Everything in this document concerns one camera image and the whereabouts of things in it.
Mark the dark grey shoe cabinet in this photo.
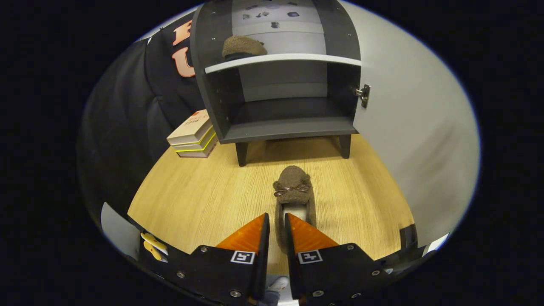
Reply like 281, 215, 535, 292
190, 0, 362, 167

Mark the brown fuzzy shoe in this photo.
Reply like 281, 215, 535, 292
273, 166, 317, 255
222, 35, 268, 60

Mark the metal cabinet hinge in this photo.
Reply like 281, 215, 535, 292
355, 84, 371, 108

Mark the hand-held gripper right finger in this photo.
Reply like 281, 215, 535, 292
284, 212, 396, 306

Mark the yellow edged book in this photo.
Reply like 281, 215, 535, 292
171, 127, 216, 153

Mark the beige shoe cabinet door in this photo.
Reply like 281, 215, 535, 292
340, 0, 481, 249

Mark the short black post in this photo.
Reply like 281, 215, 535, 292
399, 224, 419, 251

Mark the person's white sneaker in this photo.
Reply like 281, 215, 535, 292
266, 276, 289, 294

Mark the black backdrop cloth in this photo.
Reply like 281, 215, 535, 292
76, 8, 204, 221

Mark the thin pale book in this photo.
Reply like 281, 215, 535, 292
176, 135, 219, 159

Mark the white flat object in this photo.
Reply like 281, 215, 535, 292
425, 233, 450, 255

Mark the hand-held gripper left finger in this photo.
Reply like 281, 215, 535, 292
139, 212, 271, 306

